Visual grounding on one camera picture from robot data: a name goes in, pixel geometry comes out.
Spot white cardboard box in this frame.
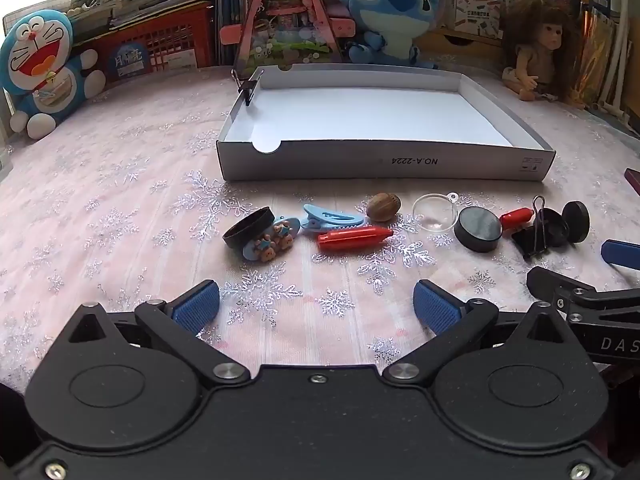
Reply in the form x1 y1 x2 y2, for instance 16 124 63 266
216 64 557 182

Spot blue printed card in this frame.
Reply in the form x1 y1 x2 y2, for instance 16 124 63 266
109 42 151 81

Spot blue alien plush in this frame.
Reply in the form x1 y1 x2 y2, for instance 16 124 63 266
322 0 446 70

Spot brown nut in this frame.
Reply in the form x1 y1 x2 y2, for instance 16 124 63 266
366 193 402 222

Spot pink triangular toy house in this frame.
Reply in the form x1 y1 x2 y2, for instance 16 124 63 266
218 0 357 73

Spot white printed cardboard carton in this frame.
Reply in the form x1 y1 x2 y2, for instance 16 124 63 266
442 0 502 37

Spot blue bear hair clip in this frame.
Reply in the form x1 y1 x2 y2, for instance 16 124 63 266
241 216 302 264

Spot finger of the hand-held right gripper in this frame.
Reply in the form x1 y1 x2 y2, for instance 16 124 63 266
601 240 640 271
526 266 640 323

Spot large red crayon-shaped cap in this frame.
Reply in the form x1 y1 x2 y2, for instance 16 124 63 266
318 226 395 252

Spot wooden drawer box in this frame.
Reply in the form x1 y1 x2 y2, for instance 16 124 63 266
425 27 506 68

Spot pink snowflake tablecloth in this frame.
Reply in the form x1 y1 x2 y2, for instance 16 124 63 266
0 62 640 411

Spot black binder clip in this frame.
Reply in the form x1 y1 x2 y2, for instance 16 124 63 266
511 196 551 261
231 67 265 107

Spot black round disc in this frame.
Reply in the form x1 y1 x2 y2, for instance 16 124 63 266
562 201 591 246
454 206 502 252

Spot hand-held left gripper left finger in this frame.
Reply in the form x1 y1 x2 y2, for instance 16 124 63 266
67 280 251 388

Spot clear plastic dome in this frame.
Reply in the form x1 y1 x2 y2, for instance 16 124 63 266
412 191 460 233

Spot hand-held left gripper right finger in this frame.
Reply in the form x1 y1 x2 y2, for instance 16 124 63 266
382 280 571 388

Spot black round lid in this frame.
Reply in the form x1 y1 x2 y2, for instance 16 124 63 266
537 208 571 247
222 207 276 251

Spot shiny gold foil packet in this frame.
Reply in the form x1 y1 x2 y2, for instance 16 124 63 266
580 7 621 106

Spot brown-haired doll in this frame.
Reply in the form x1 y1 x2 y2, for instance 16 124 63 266
501 0 583 106

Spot plain blue hair clip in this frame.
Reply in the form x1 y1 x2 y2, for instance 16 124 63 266
301 203 367 236

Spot red plastic crate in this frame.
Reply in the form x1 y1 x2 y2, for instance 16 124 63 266
67 2 213 86

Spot small red crayon-shaped cap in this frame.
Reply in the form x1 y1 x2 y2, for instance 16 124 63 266
500 206 535 231

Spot blue robot cat plush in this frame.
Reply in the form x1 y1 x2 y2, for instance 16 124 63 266
0 9 107 141

